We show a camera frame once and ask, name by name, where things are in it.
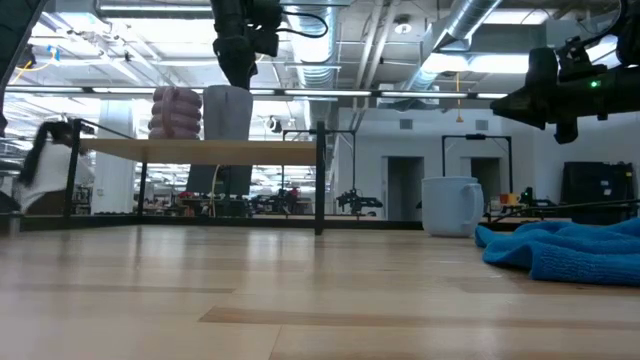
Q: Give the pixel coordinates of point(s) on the silver ventilation duct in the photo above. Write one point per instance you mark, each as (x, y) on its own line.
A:
(460, 30)
(315, 45)

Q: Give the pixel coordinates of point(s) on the wooden shelf with black frame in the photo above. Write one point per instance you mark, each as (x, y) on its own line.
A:
(200, 151)

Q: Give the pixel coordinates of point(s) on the person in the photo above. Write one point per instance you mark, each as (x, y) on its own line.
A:
(47, 170)

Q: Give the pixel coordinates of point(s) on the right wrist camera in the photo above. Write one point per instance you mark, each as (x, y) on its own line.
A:
(565, 60)

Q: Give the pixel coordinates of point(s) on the black tube frame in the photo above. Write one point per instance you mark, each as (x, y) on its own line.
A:
(320, 131)
(475, 136)

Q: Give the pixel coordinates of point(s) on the pale blue mug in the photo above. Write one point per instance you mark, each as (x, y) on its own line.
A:
(447, 207)

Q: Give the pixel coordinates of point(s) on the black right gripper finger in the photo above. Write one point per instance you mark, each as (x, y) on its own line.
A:
(520, 107)

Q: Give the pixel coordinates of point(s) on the grey faceted mug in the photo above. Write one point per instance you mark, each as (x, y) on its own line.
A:
(227, 112)

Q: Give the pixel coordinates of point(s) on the black storage crate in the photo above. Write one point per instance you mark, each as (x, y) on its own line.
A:
(597, 192)

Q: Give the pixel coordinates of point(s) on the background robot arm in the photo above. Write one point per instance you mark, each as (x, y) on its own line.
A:
(357, 201)

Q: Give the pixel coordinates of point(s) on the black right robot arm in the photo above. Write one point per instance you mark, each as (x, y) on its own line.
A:
(631, 35)

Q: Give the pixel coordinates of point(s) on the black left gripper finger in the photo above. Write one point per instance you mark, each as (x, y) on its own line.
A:
(237, 75)

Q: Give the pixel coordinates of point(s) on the blue cloth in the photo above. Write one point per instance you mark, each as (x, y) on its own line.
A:
(575, 250)

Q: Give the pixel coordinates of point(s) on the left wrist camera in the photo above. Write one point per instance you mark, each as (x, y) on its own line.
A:
(265, 25)

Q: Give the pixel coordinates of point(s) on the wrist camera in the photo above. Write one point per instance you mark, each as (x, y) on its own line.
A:
(565, 60)
(265, 25)

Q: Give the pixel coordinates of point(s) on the lilac ribbed mug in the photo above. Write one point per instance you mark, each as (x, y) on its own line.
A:
(175, 112)

